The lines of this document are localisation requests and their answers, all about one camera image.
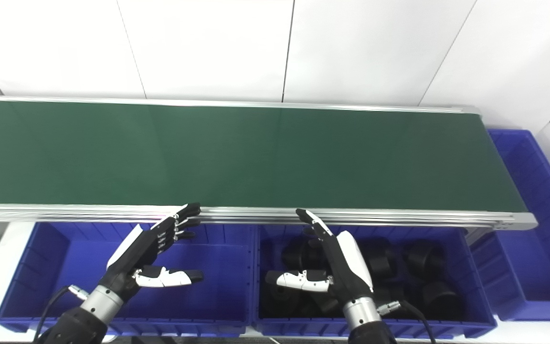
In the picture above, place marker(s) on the blue plastic bin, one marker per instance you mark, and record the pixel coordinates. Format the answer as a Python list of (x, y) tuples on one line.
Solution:
[(470, 286), (542, 267), (217, 306)]

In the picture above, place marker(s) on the green conveyor belt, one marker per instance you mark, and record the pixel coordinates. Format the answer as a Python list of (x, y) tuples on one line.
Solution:
[(399, 219), (256, 157)]

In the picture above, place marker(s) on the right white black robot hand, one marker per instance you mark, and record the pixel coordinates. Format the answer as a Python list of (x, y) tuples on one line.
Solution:
[(349, 263)]

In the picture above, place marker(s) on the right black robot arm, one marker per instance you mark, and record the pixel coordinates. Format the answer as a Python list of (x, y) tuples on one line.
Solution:
[(361, 313)]

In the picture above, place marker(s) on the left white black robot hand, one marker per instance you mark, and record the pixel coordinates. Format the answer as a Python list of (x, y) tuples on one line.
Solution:
[(132, 248)]

